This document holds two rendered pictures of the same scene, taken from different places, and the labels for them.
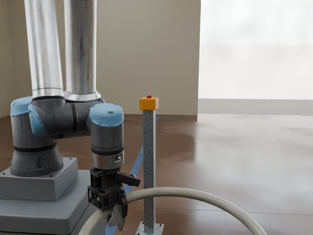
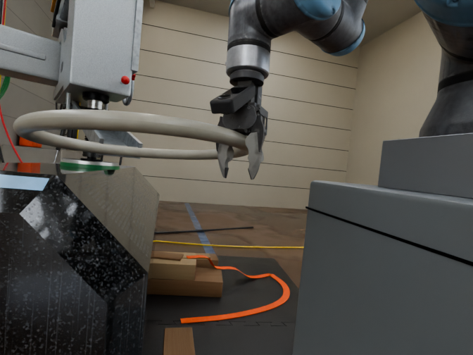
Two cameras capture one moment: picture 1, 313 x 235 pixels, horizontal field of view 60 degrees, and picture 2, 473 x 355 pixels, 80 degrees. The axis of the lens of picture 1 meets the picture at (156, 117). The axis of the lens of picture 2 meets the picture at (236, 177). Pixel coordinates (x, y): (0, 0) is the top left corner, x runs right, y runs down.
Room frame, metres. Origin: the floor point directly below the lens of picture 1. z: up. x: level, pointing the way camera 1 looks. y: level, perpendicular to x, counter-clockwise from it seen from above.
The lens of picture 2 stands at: (1.29, -0.06, 0.86)
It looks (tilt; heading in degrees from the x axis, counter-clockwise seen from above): 2 degrees down; 161
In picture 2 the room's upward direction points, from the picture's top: 5 degrees clockwise
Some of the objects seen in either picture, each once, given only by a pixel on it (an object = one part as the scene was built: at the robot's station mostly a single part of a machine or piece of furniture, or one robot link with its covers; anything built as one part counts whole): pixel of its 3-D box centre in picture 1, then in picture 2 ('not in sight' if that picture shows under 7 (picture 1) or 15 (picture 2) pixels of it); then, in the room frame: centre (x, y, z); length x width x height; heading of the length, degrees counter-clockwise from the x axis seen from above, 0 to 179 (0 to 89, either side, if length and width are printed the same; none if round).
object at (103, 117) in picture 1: (106, 127); (251, 25); (0.73, 0.14, 1.16); 0.10 x 0.09 x 0.12; 26
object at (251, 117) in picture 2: (106, 184); (246, 106); (0.73, 0.14, 0.99); 0.09 x 0.08 x 0.12; 138
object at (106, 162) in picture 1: (108, 157); (246, 66); (0.73, 0.14, 1.07); 0.10 x 0.09 x 0.05; 48
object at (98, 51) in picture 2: not in sight; (96, 51); (-0.09, -0.27, 1.30); 0.36 x 0.22 x 0.45; 18
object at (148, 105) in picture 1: (149, 167); not in sight; (1.96, 0.05, 0.54); 0.20 x 0.20 x 1.09; 79
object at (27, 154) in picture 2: not in sight; (51, 179); (-3.29, -1.19, 0.43); 1.30 x 0.62 x 0.86; 175
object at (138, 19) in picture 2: not in sight; (134, 38); (0.02, -0.12, 1.35); 0.08 x 0.03 x 0.28; 18
